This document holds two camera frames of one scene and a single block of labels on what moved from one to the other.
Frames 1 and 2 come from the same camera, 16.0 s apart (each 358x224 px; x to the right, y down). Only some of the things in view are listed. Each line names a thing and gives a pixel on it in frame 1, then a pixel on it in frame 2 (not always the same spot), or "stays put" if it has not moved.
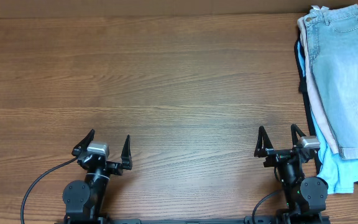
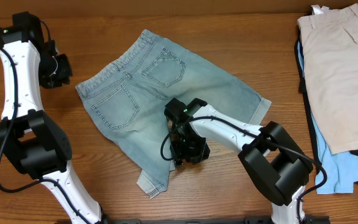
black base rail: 278,219 stays put
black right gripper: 263,146 to 179,154
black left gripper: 116,168 to 64,76
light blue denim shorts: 344,57 to 130,93
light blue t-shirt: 339,174 stays put
